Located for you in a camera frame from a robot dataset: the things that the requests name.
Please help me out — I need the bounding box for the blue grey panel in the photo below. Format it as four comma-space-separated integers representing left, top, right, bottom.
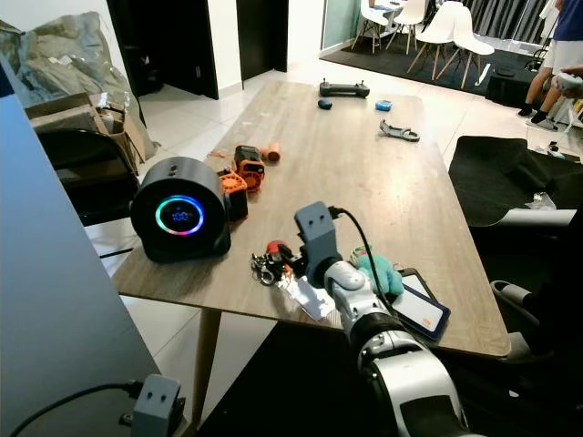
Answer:
0, 55, 160, 437

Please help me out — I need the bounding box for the grey metal handle tool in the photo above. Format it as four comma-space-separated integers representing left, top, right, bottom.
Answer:
378, 119, 422, 144

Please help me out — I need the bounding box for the black box on floor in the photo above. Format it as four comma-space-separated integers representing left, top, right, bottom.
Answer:
485, 66, 540, 109

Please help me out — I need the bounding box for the black cloth covered seat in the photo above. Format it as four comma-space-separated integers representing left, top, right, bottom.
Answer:
447, 135, 583, 230

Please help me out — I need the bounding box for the white chair with wooden legs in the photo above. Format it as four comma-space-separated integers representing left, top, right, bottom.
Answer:
405, 0, 496, 88

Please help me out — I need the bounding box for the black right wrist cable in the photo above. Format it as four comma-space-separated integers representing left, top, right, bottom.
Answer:
330, 207, 394, 315

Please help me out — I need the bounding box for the brown cardboard box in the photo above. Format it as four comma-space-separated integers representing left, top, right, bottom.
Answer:
26, 91, 158, 167

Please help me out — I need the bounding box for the black speaker with light ring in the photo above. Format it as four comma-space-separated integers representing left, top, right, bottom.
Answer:
129, 156, 226, 266

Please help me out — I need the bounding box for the teal cloth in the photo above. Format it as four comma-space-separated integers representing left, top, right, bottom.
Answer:
353, 253, 404, 301

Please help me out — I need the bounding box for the wooden table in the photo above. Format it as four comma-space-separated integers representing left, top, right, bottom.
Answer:
111, 79, 513, 429

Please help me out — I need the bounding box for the grey plastic sack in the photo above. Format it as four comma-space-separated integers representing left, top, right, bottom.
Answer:
0, 11, 145, 115

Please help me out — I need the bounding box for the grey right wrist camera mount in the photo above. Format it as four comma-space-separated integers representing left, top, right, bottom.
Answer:
294, 201, 341, 285

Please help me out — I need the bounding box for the black folding chair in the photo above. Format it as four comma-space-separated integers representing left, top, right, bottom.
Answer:
36, 127, 147, 260

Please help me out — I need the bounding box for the key bunch with red fob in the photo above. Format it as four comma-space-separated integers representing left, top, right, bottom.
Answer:
250, 240, 300, 289

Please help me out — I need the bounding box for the dark floor rug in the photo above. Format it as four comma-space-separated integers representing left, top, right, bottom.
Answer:
319, 38, 547, 96

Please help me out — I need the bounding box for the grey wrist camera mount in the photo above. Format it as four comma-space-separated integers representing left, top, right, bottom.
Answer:
294, 201, 341, 285
131, 374, 184, 437

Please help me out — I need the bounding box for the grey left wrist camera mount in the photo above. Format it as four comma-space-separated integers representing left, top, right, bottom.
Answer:
131, 374, 184, 437

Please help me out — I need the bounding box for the person in white shorts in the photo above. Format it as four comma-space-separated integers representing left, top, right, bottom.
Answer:
516, 0, 583, 133

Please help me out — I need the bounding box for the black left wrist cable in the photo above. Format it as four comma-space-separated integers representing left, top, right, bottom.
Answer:
9, 381, 147, 437

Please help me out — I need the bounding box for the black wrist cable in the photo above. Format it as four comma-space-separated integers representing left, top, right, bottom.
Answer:
330, 207, 394, 315
9, 381, 147, 437

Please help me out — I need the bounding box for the black remote controller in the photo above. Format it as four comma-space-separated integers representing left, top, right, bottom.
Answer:
319, 79, 372, 98

